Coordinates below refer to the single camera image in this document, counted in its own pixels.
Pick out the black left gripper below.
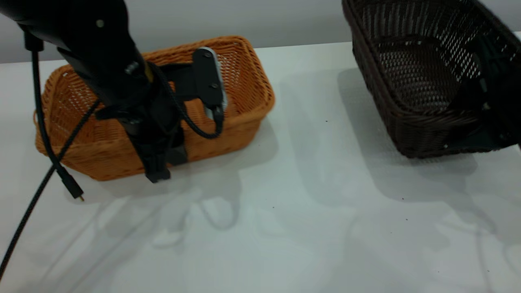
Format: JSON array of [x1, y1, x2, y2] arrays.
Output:
[[121, 81, 190, 184]]

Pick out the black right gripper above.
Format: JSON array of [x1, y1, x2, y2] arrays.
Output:
[[445, 35, 521, 152]]

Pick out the dark brown wicker basket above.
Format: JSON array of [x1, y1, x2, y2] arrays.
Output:
[[342, 0, 521, 159]]

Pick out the orange-brown wicker basket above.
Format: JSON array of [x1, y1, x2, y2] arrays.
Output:
[[33, 35, 276, 181]]

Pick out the smooth black cable with plug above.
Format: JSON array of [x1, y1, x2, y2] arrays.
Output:
[[24, 32, 85, 202]]

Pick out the braided black camera cable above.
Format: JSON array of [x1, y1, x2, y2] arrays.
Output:
[[0, 61, 225, 281]]

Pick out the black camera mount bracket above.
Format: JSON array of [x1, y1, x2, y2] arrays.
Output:
[[161, 63, 197, 102]]

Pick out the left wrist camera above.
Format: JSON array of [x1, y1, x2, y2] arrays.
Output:
[[192, 47, 228, 120]]

